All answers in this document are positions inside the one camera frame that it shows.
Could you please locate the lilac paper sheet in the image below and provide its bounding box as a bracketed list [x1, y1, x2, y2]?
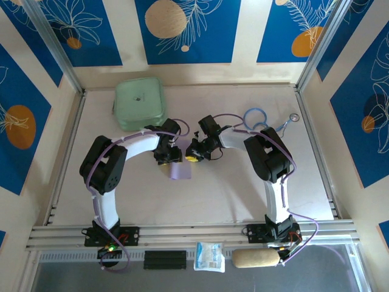
[168, 138, 193, 181]

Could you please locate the mint green zip pouch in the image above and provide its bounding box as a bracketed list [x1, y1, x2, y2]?
[112, 77, 168, 132]

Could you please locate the blue stethoscope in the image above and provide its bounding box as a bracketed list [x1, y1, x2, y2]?
[243, 108, 301, 137]

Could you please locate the black ribbed block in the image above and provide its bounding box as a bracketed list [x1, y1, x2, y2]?
[143, 250, 187, 270]

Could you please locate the clear plastic gauze packet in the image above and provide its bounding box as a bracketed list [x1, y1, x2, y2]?
[193, 242, 226, 273]

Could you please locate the beige cork roll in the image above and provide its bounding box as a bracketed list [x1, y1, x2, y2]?
[232, 248, 280, 269]

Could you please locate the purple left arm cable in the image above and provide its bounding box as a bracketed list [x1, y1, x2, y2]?
[86, 117, 191, 273]

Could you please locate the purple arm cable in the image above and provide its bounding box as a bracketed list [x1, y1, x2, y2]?
[212, 114, 320, 265]
[86, 117, 191, 273]

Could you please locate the aluminium frame cross rail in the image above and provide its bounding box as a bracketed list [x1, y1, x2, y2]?
[26, 219, 362, 252]

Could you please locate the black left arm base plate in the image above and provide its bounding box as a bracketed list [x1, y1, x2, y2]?
[83, 225, 141, 248]

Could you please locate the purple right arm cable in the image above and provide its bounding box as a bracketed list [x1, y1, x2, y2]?
[212, 114, 320, 265]

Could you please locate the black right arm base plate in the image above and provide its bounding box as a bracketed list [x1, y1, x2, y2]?
[242, 223, 304, 245]

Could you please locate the aluminium table side rail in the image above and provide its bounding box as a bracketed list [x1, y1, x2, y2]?
[294, 86, 343, 220]
[43, 91, 88, 226]

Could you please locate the blue floral wall poster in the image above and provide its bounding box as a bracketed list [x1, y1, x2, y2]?
[134, 0, 243, 65]
[38, 0, 124, 68]
[0, 0, 64, 88]
[315, 0, 375, 82]
[329, 29, 389, 189]
[256, 0, 339, 64]
[0, 43, 52, 196]

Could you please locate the grey slotted cable duct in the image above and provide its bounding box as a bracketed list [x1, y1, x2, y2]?
[38, 251, 198, 263]

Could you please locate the aluminium frame post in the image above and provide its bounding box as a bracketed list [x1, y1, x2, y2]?
[21, 0, 86, 96]
[295, 0, 349, 94]

